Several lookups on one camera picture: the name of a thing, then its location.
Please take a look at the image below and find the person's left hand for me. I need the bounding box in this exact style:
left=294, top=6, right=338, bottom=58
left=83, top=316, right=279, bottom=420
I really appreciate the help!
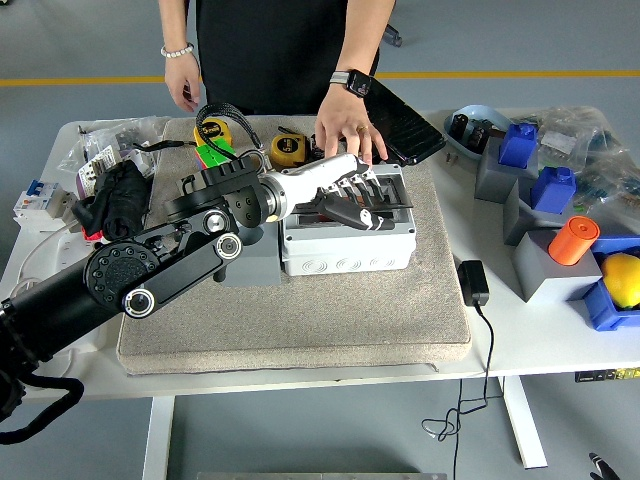
left=314, top=89, right=390, bottom=166

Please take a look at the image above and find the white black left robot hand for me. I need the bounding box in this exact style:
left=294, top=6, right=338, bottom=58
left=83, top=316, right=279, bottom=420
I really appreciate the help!
left=269, top=152, right=416, bottom=234

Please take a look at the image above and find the person's right hand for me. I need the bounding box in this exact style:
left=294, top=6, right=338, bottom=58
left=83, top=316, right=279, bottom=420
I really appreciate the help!
left=164, top=49, right=202, bottom=114

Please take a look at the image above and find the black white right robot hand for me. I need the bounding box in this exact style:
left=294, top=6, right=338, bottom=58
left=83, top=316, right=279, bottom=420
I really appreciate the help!
left=588, top=452, right=621, bottom=480

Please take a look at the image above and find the transparent hinged box lid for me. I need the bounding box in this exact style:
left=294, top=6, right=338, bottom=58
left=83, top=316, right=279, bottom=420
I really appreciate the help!
left=282, top=162, right=417, bottom=236

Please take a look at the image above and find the grey plastic junction box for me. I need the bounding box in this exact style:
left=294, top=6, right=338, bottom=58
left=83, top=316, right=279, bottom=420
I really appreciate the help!
left=279, top=162, right=419, bottom=277

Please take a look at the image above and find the blue square battery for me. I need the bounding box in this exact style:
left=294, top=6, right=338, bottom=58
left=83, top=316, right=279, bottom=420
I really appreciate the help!
left=529, top=166, right=577, bottom=215
left=497, top=122, right=539, bottom=169

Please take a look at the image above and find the black smart watch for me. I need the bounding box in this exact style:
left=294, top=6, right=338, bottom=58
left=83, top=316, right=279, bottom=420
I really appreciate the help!
left=329, top=68, right=374, bottom=97

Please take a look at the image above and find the yellow black tape measure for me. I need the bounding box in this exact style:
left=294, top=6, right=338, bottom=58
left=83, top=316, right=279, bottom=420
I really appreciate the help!
left=193, top=118, right=232, bottom=149
left=270, top=133, right=307, bottom=167

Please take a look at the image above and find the black plastic case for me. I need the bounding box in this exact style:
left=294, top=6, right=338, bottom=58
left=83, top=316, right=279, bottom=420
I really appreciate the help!
left=364, top=77, right=447, bottom=167

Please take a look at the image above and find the clear bag with breakers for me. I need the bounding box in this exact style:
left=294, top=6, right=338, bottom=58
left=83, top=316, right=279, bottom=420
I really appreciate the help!
left=57, top=117, right=171, bottom=201

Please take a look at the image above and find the colourful puzzle cube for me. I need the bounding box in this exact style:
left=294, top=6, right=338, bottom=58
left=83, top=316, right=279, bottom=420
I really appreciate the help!
left=193, top=141, right=236, bottom=169

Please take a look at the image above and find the white table leg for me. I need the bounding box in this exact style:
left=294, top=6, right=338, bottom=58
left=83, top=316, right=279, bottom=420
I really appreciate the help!
left=142, top=397, right=176, bottom=480
left=499, top=375, right=547, bottom=470

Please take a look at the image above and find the person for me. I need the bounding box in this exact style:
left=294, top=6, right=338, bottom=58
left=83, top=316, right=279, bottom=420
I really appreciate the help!
left=158, top=0, right=401, bottom=166

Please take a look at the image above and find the black table control panel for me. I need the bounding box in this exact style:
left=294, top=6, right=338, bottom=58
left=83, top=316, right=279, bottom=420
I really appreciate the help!
left=573, top=367, right=640, bottom=384

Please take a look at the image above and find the grey block holder round hole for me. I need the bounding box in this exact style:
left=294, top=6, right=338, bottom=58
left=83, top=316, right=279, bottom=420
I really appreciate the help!
left=219, top=227, right=284, bottom=287

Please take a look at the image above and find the black small component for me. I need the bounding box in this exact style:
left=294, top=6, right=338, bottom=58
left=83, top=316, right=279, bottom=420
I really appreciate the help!
left=449, top=113, right=472, bottom=140
left=467, top=122, right=494, bottom=151

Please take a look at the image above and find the black folded cloth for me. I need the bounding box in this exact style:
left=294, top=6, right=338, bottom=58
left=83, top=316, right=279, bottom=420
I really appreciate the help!
left=72, top=159, right=154, bottom=240

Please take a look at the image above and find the grey-brown table mat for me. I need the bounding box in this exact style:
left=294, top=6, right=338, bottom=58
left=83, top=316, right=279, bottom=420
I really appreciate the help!
left=115, top=115, right=474, bottom=376

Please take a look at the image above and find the light blue bowl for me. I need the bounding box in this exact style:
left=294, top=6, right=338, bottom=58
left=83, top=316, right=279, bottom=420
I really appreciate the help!
left=443, top=103, right=514, bottom=162

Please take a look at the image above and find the blue plastic bin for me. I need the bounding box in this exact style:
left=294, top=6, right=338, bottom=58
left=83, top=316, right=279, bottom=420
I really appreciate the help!
left=579, top=235, right=640, bottom=332

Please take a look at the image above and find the black power adapter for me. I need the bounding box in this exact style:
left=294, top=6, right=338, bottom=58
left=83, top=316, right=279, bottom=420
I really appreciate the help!
left=457, top=259, right=491, bottom=307

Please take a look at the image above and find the yellow lemon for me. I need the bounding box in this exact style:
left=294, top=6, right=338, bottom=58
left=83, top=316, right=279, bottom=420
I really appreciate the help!
left=599, top=252, right=640, bottom=309

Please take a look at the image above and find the blue white circuit breaker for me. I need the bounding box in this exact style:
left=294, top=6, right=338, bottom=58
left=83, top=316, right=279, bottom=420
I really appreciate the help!
left=12, top=179, right=64, bottom=234

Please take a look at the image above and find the clear bag of parts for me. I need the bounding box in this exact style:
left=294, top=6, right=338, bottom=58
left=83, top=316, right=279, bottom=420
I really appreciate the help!
left=509, top=104, right=624, bottom=167
left=569, top=147, right=640, bottom=236

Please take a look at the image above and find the black lanyard strap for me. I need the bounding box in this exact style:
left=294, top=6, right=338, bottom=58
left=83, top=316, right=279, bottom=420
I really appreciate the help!
left=132, top=139, right=199, bottom=152

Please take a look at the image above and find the black adapter cord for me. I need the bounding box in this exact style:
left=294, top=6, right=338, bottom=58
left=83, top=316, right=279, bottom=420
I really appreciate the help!
left=421, top=302, right=506, bottom=480

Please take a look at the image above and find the white power cable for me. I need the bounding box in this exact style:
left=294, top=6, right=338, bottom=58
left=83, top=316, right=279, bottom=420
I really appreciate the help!
left=9, top=222, right=77, bottom=296

